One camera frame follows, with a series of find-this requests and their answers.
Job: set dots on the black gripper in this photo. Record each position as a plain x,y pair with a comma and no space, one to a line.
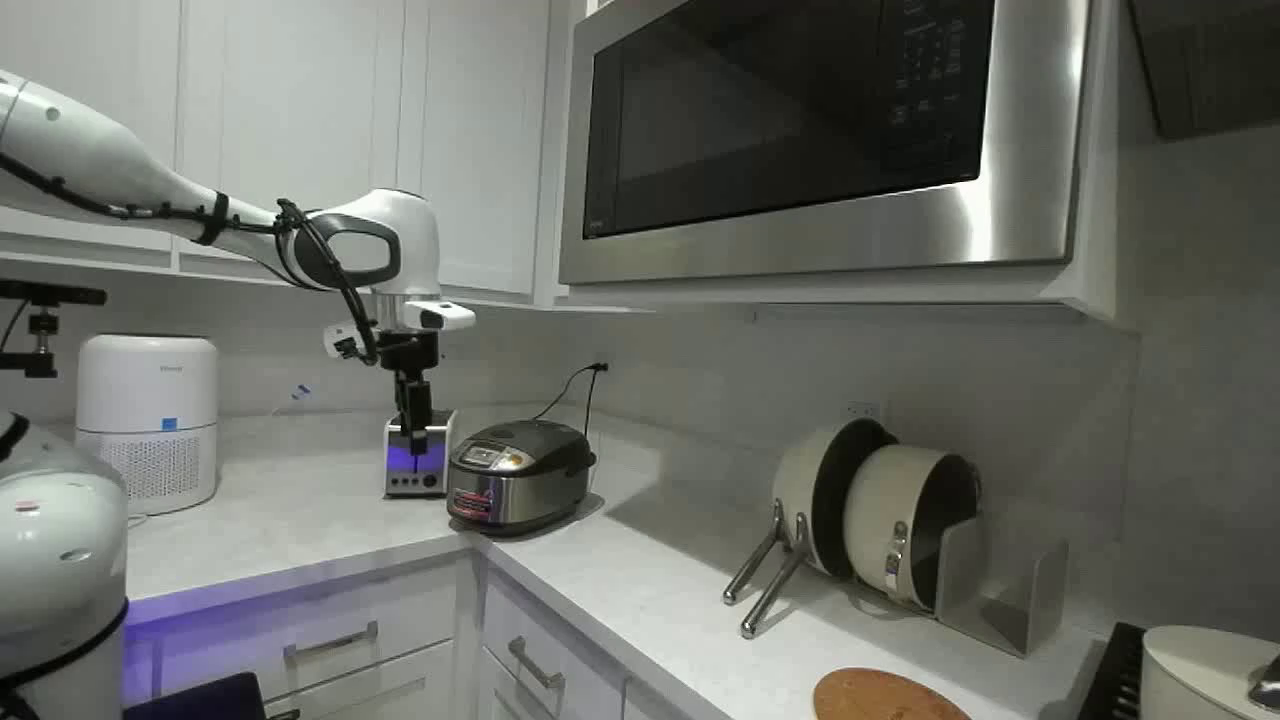
410,355

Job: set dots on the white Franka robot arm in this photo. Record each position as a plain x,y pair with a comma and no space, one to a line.
80,146

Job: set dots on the silver rice cooker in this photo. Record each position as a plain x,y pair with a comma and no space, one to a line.
523,477

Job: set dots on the white drawer front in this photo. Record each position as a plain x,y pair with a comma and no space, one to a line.
243,626
560,642

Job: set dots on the white upper cabinet door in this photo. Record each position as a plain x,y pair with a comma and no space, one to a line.
284,93
482,132
93,52

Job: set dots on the stainless steel microwave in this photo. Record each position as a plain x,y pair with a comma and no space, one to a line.
800,132

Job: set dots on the cream saucepan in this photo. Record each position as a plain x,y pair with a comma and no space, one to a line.
893,525

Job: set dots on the round cork trivet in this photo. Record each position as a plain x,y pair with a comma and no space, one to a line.
886,698

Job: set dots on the metal pan rack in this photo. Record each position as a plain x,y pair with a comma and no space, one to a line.
1015,585

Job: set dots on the black gas stove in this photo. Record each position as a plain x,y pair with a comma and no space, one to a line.
1114,680

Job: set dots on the white lidded pot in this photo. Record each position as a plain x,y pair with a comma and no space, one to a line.
1202,675

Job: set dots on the dark range hood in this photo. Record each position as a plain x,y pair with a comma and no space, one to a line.
1215,62

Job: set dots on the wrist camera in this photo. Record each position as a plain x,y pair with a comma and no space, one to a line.
350,346

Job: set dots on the wall power outlet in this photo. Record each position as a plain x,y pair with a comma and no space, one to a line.
597,364

